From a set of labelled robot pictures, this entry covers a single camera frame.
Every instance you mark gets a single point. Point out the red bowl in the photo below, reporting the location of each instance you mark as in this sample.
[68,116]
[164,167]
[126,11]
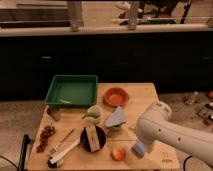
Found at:
[115,96]

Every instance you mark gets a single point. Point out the blue sponge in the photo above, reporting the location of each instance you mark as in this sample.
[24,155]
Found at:
[139,149]

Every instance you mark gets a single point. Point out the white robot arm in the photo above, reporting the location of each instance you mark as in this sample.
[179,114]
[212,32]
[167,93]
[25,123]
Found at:
[153,124]

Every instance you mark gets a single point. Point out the blue grey cloth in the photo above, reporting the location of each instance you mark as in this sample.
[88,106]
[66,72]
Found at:
[116,118]

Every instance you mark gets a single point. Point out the green plastic tray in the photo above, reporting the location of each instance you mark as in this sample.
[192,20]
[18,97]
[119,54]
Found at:
[72,91]

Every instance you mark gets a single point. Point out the wooden block on plate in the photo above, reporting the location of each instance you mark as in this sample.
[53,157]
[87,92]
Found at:
[93,138]

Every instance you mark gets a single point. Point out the small brown block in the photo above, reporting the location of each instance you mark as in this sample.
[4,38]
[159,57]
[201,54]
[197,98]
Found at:
[53,112]

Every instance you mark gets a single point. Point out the metal fork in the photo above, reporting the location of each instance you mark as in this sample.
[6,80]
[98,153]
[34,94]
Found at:
[55,148]

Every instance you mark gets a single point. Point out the orange fruit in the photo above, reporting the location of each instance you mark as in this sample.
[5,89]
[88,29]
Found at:
[118,154]

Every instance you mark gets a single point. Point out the bunch of red grapes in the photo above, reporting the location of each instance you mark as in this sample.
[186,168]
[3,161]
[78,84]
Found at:
[46,133]

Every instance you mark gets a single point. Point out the white handled brush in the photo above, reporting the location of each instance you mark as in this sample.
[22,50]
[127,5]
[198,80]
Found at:
[57,160]

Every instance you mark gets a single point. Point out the black chair frame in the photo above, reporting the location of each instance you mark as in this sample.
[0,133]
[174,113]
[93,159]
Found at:
[25,142]

